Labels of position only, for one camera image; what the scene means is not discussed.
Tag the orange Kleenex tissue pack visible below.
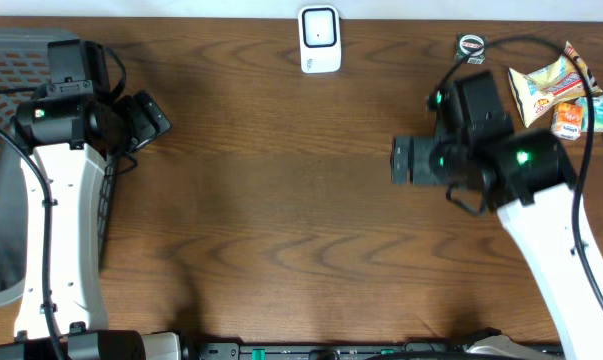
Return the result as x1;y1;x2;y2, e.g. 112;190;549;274
551;102;583;140

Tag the dark grey plastic basket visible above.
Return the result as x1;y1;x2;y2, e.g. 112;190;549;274
0;29;116;306

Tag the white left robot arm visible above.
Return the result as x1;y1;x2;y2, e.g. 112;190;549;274
0;39;195;359

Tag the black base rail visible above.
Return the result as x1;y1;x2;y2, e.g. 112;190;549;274
197;341;563;360

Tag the green Kleenex tissue pack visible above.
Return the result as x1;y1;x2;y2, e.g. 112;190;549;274
575;95;603;133

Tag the yellow wet wipes pack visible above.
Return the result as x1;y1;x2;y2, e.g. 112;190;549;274
508;42;603;128

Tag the green white small pack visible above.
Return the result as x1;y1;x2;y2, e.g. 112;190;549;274
455;33;487;65

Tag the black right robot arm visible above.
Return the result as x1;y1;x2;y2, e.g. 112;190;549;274
391;71;603;359

